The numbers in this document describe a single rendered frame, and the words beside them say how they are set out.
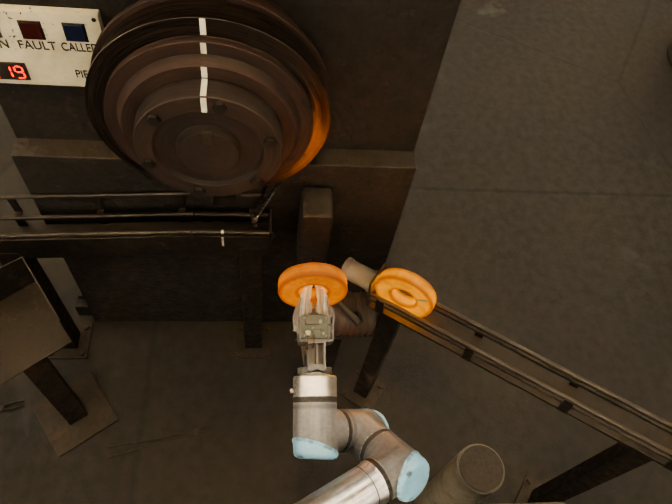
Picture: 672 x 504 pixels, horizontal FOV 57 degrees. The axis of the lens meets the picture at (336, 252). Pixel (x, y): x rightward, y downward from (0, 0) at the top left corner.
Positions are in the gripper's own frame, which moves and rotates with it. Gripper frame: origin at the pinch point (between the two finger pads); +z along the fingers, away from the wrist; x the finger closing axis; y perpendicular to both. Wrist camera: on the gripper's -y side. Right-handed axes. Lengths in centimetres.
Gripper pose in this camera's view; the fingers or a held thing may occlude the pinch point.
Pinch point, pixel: (313, 282)
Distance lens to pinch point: 135.0
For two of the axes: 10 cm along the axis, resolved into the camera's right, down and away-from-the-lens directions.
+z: -0.1, -9.6, 2.7
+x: -9.9, -0.2, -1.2
